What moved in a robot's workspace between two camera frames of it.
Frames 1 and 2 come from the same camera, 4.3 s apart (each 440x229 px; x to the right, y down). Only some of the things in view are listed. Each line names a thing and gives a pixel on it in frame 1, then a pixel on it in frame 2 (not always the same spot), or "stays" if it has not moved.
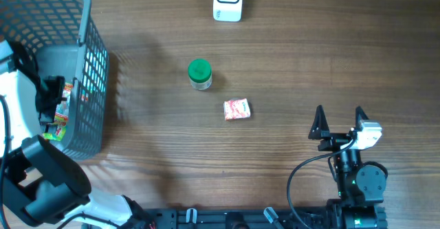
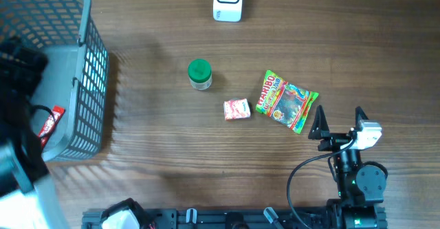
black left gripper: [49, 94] to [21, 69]
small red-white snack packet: [236, 108] stays
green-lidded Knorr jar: [199, 73] stays
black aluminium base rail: [240, 219] stays
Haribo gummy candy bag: [61, 115] to [284, 102]
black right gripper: [320, 130] stays
